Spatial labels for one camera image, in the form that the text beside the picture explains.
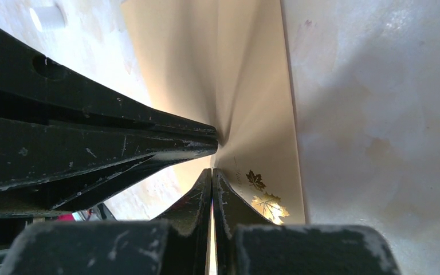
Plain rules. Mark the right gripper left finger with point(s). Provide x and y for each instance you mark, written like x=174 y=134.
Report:
x=175 y=242

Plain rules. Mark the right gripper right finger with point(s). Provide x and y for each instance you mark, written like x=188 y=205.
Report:
x=248 y=243

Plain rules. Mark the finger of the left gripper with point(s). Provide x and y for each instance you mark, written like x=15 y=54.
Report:
x=53 y=169
x=36 y=89

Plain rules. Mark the white glue stick cap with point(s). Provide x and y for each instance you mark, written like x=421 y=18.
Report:
x=48 y=18

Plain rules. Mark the brown kraft envelope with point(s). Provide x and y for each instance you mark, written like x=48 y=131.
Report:
x=224 y=63

